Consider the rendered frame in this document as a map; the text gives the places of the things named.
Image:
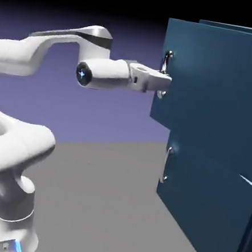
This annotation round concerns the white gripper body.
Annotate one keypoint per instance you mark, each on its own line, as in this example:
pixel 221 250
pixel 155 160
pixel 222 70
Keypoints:
pixel 157 81

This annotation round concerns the blue cabinet door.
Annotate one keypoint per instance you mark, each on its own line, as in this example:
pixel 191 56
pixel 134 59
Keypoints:
pixel 199 210
pixel 216 85

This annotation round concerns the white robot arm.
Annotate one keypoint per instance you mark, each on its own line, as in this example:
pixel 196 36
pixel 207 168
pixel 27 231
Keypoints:
pixel 20 150

